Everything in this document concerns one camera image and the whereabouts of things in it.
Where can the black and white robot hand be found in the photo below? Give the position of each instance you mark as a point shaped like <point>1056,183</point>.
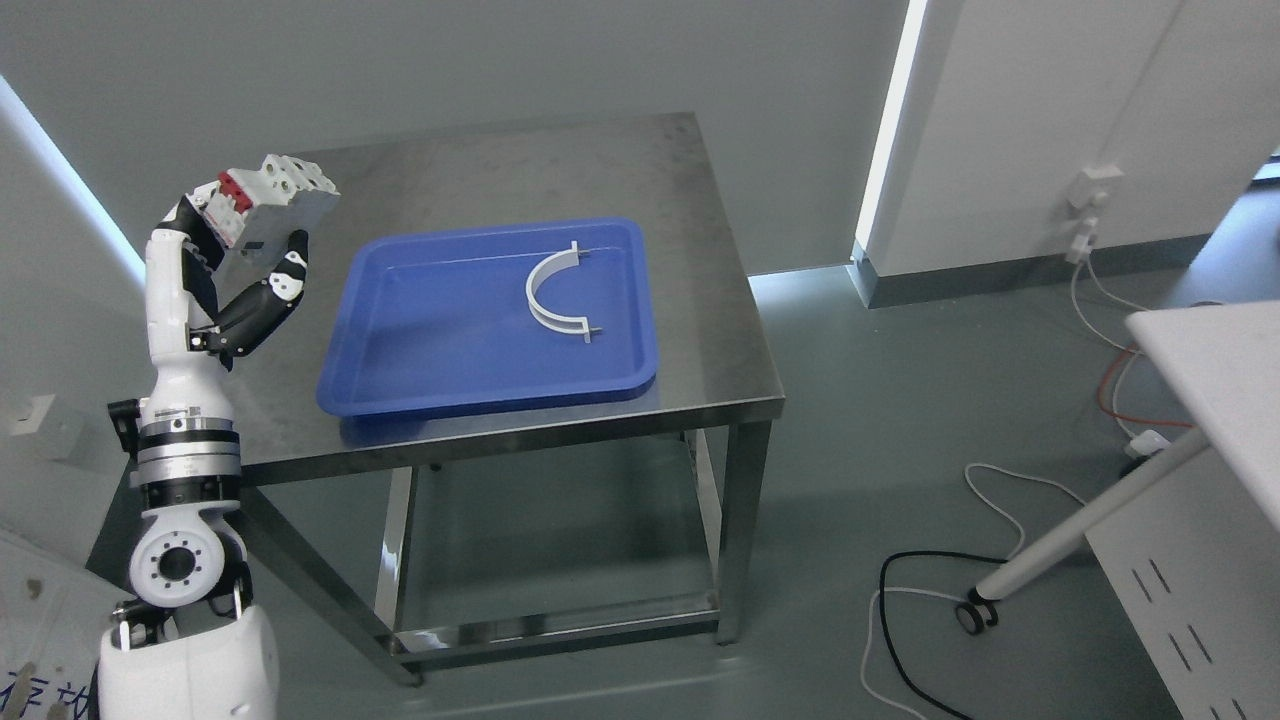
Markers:
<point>183,314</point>

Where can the grey red circuit breaker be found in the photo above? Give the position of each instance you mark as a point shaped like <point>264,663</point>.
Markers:
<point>253,212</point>

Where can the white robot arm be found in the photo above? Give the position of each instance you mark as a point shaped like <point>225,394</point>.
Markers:
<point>191,644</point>

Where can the blue plastic tray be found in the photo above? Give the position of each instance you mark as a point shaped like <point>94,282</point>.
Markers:
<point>436,324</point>

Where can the white signboard with characters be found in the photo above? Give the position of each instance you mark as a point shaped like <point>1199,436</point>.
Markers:
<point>53,615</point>

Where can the stainless steel table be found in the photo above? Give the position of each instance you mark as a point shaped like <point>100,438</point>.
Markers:
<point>323,328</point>

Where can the white stand leg with caster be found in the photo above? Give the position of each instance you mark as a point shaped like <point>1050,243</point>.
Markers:
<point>1221,363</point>

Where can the white perforated cabinet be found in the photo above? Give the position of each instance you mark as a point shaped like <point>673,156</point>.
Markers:
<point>1195,564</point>

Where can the small white wall box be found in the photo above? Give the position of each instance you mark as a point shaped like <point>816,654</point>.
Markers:
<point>50,430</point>

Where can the white curved plastic bracket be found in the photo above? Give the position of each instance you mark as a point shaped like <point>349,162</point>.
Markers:
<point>543,290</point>

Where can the white wall socket with plug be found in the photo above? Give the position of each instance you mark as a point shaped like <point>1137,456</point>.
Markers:
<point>1089,194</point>

